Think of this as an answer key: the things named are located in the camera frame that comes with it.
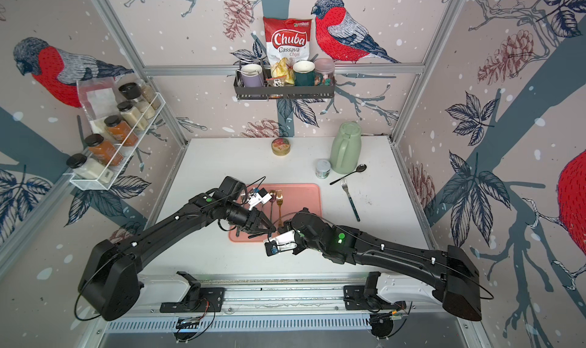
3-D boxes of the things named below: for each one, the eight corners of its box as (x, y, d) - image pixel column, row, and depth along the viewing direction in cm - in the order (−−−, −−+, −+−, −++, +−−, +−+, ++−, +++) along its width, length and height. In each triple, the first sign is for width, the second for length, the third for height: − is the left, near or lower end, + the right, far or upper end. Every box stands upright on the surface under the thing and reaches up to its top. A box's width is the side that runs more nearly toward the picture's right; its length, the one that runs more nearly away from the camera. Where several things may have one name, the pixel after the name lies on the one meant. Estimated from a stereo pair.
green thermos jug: (336, 182, 105) (344, 146, 87) (323, 165, 112) (327, 129, 93) (358, 170, 110) (370, 134, 91) (344, 155, 116) (352, 118, 97)
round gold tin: (271, 156, 117) (270, 151, 114) (272, 142, 123) (272, 137, 120) (290, 156, 117) (289, 150, 114) (290, 142, 123) (290, 137, 120)
